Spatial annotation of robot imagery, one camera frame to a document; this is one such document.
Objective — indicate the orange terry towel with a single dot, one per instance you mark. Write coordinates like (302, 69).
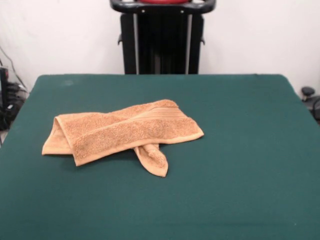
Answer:
(120, 135)

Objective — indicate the red robot base disc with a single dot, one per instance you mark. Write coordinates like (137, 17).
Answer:
(162, 1)

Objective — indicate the dark green table cloth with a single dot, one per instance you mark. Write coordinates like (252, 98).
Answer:
(225, 175)

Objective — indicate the black office chair base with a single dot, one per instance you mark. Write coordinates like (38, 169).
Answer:
(308, 91)

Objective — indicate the black electrical box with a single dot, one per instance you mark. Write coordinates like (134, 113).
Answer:
(3, 82)

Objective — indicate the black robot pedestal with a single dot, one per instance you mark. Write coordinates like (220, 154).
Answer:
(162, 37)

